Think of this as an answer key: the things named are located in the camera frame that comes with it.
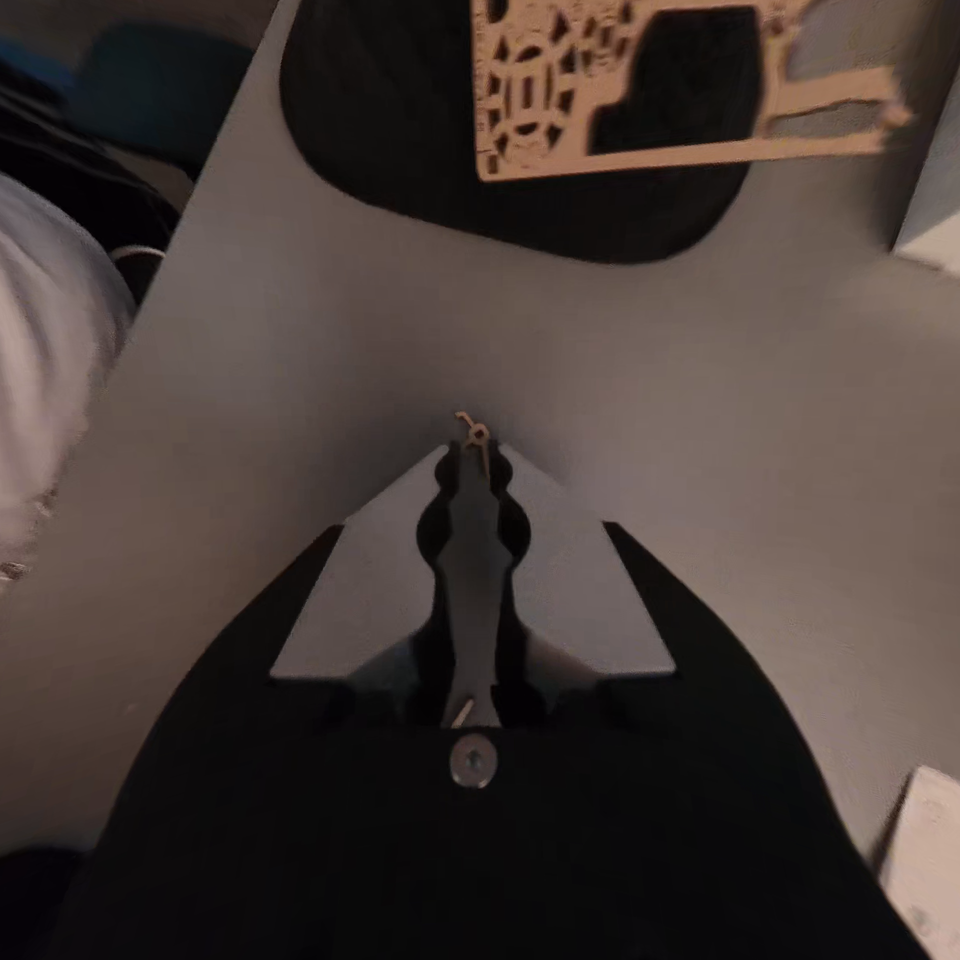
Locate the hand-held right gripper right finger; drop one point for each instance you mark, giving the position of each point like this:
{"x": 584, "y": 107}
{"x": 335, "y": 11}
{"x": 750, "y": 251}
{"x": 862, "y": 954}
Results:
{"x": 592, "y": 600}

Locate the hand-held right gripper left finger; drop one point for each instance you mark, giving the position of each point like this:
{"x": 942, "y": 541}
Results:
{"x": 352, "y": 600}

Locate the tiny wooden hook part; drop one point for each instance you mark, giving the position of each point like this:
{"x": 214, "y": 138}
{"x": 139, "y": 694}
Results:
{"x": 478, "y": 433}

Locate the laser-cut wooden parts sheet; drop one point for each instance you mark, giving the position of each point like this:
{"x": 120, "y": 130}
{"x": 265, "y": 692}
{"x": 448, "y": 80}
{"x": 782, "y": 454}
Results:
{"x": 525, "y": 161}

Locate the open instruction booklet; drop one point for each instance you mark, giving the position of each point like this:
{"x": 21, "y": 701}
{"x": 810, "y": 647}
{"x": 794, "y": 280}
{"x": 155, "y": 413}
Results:
{"x": 926, "y": 862}

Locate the black wrist rest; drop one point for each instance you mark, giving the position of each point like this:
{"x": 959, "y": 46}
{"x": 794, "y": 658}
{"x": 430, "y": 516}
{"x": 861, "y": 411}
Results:
{"x": 375, "y": 112}

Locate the white cardboard tray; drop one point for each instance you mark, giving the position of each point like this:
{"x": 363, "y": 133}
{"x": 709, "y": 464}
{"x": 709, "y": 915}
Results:
{"x": 930, "y": 210}

